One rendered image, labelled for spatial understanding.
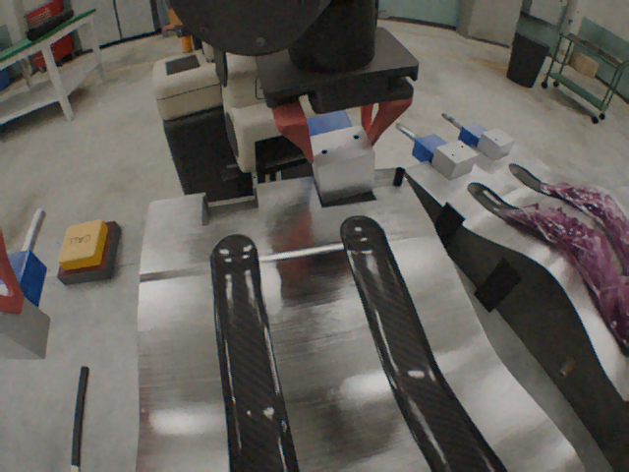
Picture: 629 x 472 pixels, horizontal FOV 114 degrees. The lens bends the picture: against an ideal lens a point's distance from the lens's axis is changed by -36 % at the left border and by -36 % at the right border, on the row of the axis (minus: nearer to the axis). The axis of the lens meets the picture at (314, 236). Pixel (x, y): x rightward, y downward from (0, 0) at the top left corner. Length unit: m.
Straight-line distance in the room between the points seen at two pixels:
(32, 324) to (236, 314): 0.16
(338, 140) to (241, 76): 0.36
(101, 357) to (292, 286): 0.23
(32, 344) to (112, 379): 0.12
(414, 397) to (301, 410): 0.07
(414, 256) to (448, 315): 0.06
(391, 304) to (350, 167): 0.12
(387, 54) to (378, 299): 0.18
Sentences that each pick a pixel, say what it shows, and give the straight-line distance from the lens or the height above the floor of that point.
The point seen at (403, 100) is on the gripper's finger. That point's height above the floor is 1.00.
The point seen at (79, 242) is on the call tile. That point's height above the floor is 0.84.
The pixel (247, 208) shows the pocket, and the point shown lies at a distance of 0.33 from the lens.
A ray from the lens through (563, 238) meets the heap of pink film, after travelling 0.35.
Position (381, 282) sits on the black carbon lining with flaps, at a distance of 0.26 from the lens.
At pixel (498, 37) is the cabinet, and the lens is 6.34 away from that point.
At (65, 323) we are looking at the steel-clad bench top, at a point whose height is 0.80.
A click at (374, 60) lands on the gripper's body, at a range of 0.22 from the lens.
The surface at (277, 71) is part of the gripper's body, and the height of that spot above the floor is 1.02.
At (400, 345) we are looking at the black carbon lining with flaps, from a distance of 0.24.
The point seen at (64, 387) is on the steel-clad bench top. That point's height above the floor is 0.80.
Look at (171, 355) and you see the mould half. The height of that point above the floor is 0.88.
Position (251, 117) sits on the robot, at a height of 0.80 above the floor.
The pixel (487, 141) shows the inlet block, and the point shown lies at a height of 0.88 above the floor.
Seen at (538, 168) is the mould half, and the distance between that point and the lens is 0.55.
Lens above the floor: 1.09
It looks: 50 degrees down
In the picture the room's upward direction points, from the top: 2 degrees clockwise
